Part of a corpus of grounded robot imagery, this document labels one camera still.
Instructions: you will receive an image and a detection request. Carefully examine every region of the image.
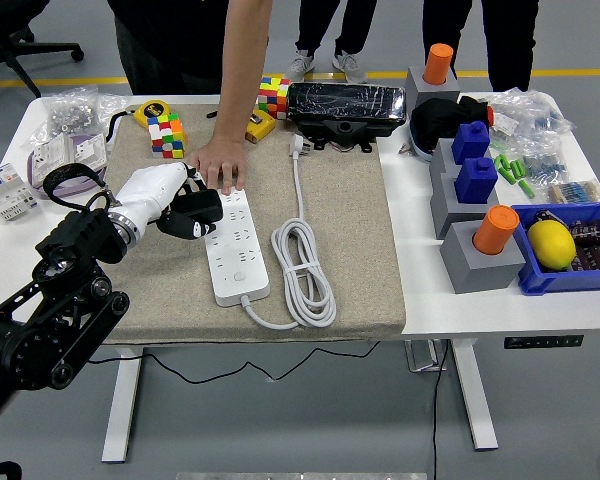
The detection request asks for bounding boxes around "black plastic-wrapped device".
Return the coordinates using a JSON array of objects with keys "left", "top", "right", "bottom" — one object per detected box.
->
[{"left": 285, "top": 82, "right": 408, "bottom": 154}]

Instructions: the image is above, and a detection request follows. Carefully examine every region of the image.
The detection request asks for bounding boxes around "black hanging cable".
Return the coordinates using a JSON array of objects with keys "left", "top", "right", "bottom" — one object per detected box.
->
[{"left": 431, "top": 339, "right": 452, "bottom": 480}]

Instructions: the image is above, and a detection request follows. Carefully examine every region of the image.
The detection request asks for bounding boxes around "grey-brown fabric mat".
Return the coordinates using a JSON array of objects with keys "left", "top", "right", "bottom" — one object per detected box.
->
[{"left": 99, "top": 103, "right": 407, "bottom": 346}]

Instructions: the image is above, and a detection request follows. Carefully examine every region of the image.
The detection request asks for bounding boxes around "white circuit breaker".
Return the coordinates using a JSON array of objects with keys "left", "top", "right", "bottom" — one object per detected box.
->
[{"left": 0, "top": 163, "right": 42, "bottom": 221}]

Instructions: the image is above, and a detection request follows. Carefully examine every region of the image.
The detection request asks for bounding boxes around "black office chair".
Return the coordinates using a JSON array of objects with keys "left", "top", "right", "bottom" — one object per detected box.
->
[{"left": 0, "top": 0, "right": 85, "bottom": 99}]

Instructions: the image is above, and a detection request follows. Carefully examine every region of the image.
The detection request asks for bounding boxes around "person's left hand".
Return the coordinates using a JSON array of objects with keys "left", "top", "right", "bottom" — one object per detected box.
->
[{"left": 188, "top": 137, "right": 250, "bottom": 196}]

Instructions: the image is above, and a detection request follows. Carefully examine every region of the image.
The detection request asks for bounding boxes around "clear bag of resistors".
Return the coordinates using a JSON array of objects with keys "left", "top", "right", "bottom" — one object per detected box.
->
[{"left": 547, "top": 178, "right": 600, "bottom": 205}]

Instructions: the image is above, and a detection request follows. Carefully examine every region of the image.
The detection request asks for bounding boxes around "black table control panel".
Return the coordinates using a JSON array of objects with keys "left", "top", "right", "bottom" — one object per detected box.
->
[{"left": 503, "top": 334, "right": 585, "bottom": 350}]

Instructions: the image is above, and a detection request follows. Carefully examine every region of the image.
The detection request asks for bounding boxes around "large white socket panel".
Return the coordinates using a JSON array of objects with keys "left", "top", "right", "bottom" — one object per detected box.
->
[{"left": 32, "top": 133, "right": 76, "bottom": 189}]

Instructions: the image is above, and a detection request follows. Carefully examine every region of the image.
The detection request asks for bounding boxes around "black power adapter plug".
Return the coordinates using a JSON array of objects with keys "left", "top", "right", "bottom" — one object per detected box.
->
[{"left": 172, "top": 188, "right": 225, "bottom": 226}]

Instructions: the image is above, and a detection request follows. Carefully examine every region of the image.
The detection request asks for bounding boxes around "person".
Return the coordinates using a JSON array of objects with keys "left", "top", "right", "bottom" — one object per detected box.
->
[
  {"left": 422, "top": 0, "right": 540, "bottom": 94},
  {"left": 285, "top": 0, "right": 379, "bottom": 85},
  {"left": 107, "top": 0, "right": 231, "bottom": 96}
]

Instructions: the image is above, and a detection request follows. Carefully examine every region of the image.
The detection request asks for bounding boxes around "colourful puzzle cube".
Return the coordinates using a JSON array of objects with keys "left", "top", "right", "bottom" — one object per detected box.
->
[
  {"left": 257, "top": 77, "right": 291, "bottom": 122},
  {"left": 147, "top": 112, "right": 188, "bottom": 160}
]

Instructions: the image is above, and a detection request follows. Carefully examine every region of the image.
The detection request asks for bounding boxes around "dark brown capacitor pile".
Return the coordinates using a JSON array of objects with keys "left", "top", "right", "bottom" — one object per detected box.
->
[{"left": 569, "top": 219, "right": 600, "bottom": 272}]

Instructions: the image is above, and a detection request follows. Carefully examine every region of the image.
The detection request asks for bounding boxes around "purple tray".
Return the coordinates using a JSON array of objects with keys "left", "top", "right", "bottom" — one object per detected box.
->
[{"left": 27, "top": 133, "right": 107, "bottom": 200}]

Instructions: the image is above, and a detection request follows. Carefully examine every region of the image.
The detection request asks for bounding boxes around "clear bag of blue parts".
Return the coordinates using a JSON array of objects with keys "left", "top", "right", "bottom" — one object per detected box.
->
[
  {"left": 517, "top": 134, "right": 570, "bottom": 182},
  {"left": 487, "top": 87, "right": 577, "bottom": 151}
]

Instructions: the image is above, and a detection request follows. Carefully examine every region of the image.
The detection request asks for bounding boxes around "thin black adapter cord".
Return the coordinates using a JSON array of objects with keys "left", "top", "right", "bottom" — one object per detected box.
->
[{"left": 87, "top": 341, "right": 382, "bottom": 385}]

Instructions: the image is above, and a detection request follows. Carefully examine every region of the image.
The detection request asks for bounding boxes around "white blue-rimmed object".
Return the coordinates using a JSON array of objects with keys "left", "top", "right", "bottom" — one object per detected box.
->
[{"left": 410, "top": 132, "right": 437, "bottom": 164}]

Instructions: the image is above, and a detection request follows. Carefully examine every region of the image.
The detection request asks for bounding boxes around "clear bag of screws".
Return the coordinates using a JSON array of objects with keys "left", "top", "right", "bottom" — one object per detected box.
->
[{"left": 22, "top": 84, "right": 101, "bottom": 151}]

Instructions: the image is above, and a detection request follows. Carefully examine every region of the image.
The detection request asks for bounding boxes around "black cloth bundle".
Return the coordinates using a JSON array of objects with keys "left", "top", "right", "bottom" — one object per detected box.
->
[{"left": 409, "top": 94, "right": 496, "bottom": 151}]

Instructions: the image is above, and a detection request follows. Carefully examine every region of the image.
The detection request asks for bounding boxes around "small clear plastic bag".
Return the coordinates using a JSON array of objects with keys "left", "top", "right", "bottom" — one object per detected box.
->
[{"left": 97, "top": 92, "right": 131, "bottom": 124}]

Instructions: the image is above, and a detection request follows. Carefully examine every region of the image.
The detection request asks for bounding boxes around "blue square peg block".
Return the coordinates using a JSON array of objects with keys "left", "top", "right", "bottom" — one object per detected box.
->
[
  {"left": 454, "top": 157, "right": 499, "bottom": 205},
  {"left": 451, "top": 120, "right": 491, "bottom": 166}
]

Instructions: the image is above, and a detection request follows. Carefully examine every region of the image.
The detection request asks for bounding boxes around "white power strip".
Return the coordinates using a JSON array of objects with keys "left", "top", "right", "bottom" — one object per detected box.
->
[{"left": 203, "top": 188, "right": 272, "bottom": 308}]

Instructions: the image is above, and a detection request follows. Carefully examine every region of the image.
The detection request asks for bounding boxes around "small white socket panel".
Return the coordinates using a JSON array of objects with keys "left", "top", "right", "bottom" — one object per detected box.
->
[{"left": 73, "top": 133, "right": 107, "bottom": 175}]

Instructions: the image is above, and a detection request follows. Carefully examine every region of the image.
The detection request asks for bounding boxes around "grey block with hole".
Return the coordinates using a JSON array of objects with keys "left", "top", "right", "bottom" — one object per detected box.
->
[
  {"left": 428, "top": 138, "right": 461, "bottom": 186},
  {"left": 429, "top": 172, "right": 501, "bottom": 240},
  {"left": 403, "top": 67, "right": 462, "bottom": 111},
  {"left": 439, "top": 219, "right": 527, "bottom": 295}
]

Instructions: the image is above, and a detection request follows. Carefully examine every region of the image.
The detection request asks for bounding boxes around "white power strip cable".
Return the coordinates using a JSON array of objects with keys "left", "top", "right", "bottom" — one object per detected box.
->
[{"left": 239, "top": 132, "right": 338, "bottom": 331}]

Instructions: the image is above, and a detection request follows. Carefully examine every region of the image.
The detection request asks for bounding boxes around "white table leg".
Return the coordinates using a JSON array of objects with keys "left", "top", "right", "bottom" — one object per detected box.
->
[
  {"left": 449, "top": 339, "right": 500, "bottom": 452},
  {"left": 101, "top": 347, "right": 146, "bottom": 464}
]

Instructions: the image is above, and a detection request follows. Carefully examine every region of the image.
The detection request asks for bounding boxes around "round yellow tape measure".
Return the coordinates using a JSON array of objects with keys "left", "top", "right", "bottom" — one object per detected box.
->
[{"left": 103, "top": 99, "right": 174, "bottom": 151}]

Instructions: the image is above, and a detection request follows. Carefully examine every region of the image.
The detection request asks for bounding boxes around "blue plastic bin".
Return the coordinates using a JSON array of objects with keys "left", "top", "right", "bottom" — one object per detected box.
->
[{"left": 510, "top": 201, "right": 600, "bottom": 297}]

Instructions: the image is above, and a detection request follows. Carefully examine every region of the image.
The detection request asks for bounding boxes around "grey under-table bracket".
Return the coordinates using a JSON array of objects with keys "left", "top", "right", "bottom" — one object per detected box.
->
[{"left": 404, "top": 339, "right": 449, "bottom": 374}]

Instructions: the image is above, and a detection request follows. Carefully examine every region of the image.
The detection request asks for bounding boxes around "orange cylinder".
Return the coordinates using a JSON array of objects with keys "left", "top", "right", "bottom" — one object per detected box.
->
[
  {"left": 472, "top": 204, "right": 520, "bottom": 256},
  {"left": 424, "top": 43, "right": 455, "bottom": 86}
]

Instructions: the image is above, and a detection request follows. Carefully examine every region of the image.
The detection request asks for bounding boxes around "yellow lemon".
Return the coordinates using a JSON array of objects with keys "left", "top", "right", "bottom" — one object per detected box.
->
[{"left": 526, "top": 219, "right": 578, "bottom": 272}]

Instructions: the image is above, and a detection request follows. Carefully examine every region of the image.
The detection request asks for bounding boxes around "square yellow tape measure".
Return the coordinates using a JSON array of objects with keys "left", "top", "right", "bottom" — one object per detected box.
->
[{"left": 244, "top": 109, "right": 276, "bottom": 145}]

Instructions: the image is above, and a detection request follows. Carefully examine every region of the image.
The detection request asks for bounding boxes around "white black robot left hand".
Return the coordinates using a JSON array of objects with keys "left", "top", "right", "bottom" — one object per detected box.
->
[{"left": 114, "top": 160, "right": 225, "bottom": 242}]

